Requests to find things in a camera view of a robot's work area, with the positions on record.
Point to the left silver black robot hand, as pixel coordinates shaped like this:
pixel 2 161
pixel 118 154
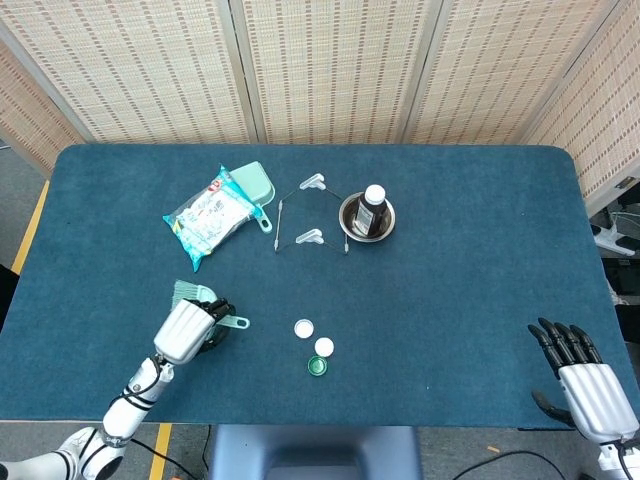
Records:
pixel 182 330

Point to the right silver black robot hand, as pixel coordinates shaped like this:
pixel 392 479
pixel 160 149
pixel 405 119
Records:
pixel 595 395

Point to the small green hand broom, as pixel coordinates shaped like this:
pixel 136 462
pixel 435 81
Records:
pixel 187 291

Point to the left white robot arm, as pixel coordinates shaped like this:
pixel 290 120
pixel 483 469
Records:
pixel 125 415

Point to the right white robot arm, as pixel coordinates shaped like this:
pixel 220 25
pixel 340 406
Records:
pixel 612 457

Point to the white bottle cap open side up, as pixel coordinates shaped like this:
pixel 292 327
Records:
pixel 304 328

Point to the green bottle cap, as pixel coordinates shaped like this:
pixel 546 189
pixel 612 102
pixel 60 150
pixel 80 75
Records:
pixel 317 366

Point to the white round cap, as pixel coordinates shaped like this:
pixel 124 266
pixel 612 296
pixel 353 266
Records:
pixel 324 346

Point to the dark brown bottle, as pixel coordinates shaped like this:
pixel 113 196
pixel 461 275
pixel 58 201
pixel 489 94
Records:
pixel 370 210

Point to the white snack bag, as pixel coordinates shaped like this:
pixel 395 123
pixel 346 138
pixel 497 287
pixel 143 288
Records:
pixel 210 220

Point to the green plastic dustpan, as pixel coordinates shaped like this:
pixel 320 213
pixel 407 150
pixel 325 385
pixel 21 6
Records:
pixel 252 182

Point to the blue felt table cover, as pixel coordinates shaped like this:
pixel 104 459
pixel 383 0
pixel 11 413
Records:
pixel 450 300

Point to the blue robot torso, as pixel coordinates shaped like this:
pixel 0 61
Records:
pixel 315 450

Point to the stainless steel bowl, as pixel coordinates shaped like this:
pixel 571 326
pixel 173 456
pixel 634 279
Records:
pixel 347 222

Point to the woven folding screen panel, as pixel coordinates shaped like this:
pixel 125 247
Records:
pixel 500 65
pixel 335 65
pixel 150 65
pixel 600 115
pixel 30 115

